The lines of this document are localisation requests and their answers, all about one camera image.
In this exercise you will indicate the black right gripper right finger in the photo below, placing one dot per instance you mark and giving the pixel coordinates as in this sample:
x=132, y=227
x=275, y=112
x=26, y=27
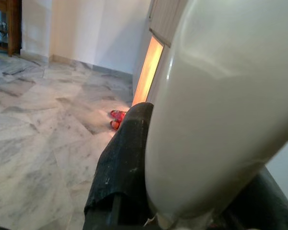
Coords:
x=261, y=206

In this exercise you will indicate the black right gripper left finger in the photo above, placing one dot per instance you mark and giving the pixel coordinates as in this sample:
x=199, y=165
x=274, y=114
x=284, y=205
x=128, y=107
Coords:
x=120, y=167

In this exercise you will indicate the red toy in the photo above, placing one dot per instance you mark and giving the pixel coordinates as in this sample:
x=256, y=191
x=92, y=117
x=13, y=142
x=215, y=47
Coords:
x=117, y=118

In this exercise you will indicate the orange lit door panel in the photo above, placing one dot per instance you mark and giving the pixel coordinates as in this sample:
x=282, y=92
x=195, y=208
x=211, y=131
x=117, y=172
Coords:
x=148, y=72

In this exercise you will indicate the cream louvred door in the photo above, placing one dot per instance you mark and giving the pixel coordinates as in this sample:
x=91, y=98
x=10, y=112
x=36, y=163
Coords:
x=163, y=19

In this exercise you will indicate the brown wooden cabinet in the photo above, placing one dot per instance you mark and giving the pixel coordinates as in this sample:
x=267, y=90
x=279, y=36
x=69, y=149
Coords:
x=13, y=26

